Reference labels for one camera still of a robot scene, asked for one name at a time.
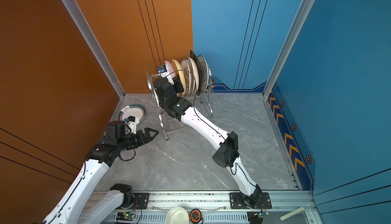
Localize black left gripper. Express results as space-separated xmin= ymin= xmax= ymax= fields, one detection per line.
xmin=118 ymin=127 xmax=158 ymax=153

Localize pink round plate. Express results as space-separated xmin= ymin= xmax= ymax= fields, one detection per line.
xmin=165 ymin=61 xmax=176 ymax=78

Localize yellow round plate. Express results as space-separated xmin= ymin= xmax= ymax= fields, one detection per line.
xmin=172 ymin=59 xmax=186 ymax=96

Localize white plate green maroon rim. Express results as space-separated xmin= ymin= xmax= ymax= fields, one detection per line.
xmin=117 ymin=104 xmax=147 ymax=122

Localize white plate red characters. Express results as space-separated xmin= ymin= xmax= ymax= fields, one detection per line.
xmin=181 ymin=59 xmax=190 ymax=96

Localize silver wire dish rack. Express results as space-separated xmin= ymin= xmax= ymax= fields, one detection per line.
xmin=146 ymin=71 xmax=213 ymax=139

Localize white plate orange sunburst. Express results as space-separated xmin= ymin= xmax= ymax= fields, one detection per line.
xmin=186 ymin=57 xmax=196 ymax=96

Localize cream beige round plate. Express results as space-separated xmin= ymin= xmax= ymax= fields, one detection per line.
xmin=189 ymin=57 xmax=200 ymax=94

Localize white plate green ring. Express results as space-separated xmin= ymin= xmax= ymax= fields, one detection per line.
xmin=197 ymin=55 xmax=211 ymax=93

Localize black square floral plate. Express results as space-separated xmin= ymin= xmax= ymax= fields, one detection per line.
xmin=190 ymin=50 xmax=203 ymax=93

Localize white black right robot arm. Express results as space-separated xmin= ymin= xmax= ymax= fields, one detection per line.
xmin=152 ymin=77 xmax=263 ymax=209

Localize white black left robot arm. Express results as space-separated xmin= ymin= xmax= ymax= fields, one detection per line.
xmin=43 ymin=121 xmax=159 ymax=224

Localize white round bowl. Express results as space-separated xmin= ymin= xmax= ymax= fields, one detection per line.
xmin=165 ymin=207 xmax=189 ymax=224

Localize green circuit board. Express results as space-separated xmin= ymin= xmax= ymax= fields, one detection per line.
xmin=116 ymin=212 xmax=136 ymax=222

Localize orange black tape measure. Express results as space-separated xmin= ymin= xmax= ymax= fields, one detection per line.
xmin=189 ymin=209 xmax=204 ymax=224

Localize cream flat stick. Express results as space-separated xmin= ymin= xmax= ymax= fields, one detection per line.
xmin=280 ymin=207 xmax=304 ymax=221

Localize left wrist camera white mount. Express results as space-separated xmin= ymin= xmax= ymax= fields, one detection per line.
xmin=124 ymin=116 xmax=139 ymax=134

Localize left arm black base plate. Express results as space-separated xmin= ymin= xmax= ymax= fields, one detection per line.
xmin=120 ymin=192 xmax=150 ymax=210

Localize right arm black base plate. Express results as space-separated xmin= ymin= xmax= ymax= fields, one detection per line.
xmin=229 ymin=192 xmax=272 ymax=210

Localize small circuit board with wires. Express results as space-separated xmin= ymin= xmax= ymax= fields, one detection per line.
xmin=247 ymin=209 xmax=270 ymax=224

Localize aluminium frame rail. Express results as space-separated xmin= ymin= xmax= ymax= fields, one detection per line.
xmin=101 ymin=190 xmax=323 ymax=224

